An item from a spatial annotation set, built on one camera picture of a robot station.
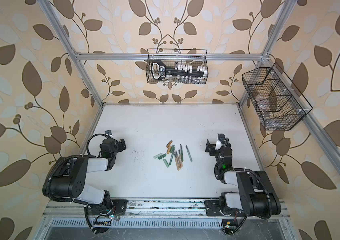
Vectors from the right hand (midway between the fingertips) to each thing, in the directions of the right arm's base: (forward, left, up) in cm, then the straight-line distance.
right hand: (216, 142), depth 90 cm
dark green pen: (-6, +16, -8) cm, 19 cm away
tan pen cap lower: (0, +30, -8) cm, 31 cm away
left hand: (+5, +63, -3) cm, 64 cm away
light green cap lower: (-9, +31, -8) cm, 33 cm away
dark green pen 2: (-2, +21, -8) cm, 23 cm away
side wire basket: (+4, -27, +26) cm, 38 cm away
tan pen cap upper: (+5, +29, -9) cm, 31 cm away
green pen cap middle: (+1, +27, -8) cm, 28 cm away
